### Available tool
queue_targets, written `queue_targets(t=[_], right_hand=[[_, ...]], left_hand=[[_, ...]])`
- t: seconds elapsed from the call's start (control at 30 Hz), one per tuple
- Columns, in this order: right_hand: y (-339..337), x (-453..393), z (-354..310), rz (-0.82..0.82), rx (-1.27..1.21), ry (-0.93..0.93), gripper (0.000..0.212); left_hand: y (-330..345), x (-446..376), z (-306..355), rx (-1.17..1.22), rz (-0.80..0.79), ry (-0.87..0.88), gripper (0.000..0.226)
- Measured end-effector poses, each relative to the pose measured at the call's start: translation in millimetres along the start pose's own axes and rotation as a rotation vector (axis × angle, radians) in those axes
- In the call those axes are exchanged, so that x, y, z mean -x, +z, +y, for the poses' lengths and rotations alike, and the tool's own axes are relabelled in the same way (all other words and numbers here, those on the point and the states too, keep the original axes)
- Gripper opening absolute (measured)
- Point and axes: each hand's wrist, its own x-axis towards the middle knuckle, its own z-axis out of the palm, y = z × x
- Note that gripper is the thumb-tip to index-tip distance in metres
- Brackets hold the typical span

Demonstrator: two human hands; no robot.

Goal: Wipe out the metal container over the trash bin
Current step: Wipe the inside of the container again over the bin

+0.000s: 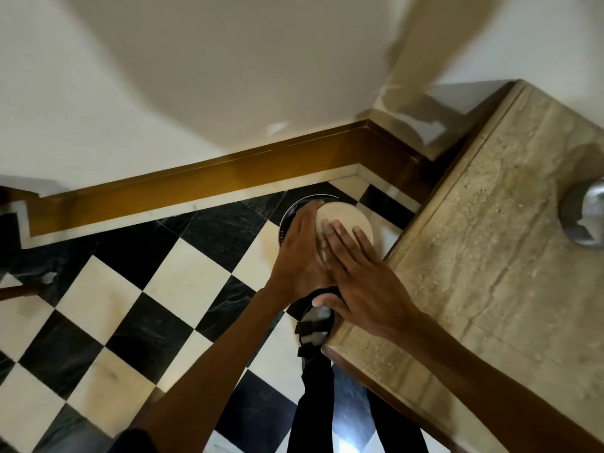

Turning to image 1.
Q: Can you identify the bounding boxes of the person's right leg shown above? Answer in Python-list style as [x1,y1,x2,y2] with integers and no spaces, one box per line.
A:
[367,390,429,453]

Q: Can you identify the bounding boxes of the round black waste bin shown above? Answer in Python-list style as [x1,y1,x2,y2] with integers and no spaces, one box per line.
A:
[278,193,332,253]

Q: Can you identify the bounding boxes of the person's leg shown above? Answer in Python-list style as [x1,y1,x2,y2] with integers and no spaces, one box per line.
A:
[367,390,429,453]
[287,352,337,453]

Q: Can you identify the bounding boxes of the person's left leg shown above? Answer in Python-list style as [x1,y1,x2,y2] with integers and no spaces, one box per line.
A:
[287,352,337,453]

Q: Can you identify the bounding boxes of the black grey sandal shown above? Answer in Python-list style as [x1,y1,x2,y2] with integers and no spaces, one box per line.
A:
[294,287,341,359]

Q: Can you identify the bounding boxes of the person's left forearm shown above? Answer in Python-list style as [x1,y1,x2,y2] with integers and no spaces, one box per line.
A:
[130,287,294,453]

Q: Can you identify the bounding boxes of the person's left hand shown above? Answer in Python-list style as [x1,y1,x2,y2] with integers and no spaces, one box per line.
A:
[264,200,337,310]

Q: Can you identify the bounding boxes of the person's right hand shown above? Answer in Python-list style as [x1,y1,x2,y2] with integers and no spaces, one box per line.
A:
[312,220,421,343]

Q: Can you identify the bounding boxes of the beige stone vanity counter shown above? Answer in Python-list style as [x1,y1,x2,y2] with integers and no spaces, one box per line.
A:
[321,79,604,453]

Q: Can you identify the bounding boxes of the silver metal round fixture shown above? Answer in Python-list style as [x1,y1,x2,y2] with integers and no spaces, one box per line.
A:
[559,176,604,249]

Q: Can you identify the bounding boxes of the brown wooden skirting board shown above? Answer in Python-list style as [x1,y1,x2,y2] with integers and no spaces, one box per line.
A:
[0,119,442,251]

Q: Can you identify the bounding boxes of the person's right forearm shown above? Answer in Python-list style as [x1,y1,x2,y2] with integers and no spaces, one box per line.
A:
[389,310,604,453]

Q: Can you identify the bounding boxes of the dark shirt sleeve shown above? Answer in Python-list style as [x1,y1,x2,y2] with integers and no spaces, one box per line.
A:
[108,428,159,453]

